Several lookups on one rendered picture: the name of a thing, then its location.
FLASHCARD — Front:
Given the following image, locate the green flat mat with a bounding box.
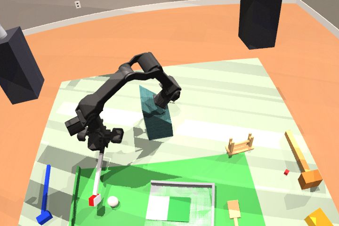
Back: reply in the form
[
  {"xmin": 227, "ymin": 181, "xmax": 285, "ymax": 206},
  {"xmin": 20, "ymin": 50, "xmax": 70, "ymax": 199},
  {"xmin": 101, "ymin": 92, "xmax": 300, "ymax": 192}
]
[{"xmin": 73, "ymin": 152, "xmax": 266, "ymax": 226}]

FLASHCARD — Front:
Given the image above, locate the white ball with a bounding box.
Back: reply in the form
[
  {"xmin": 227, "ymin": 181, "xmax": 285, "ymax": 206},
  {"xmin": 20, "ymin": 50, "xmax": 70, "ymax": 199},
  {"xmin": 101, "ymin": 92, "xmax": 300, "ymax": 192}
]
[{"xmin": 107, "ymin": 196, "xmax": 118, "ymax": 207}]

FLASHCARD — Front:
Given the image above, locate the blue golf putter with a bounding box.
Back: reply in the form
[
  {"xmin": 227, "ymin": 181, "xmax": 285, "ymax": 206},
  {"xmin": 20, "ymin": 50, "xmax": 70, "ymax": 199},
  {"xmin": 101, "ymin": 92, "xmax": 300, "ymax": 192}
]
[{"xmin": 36, "ymin": 164, "xmax": 53, "ymax": 225}]

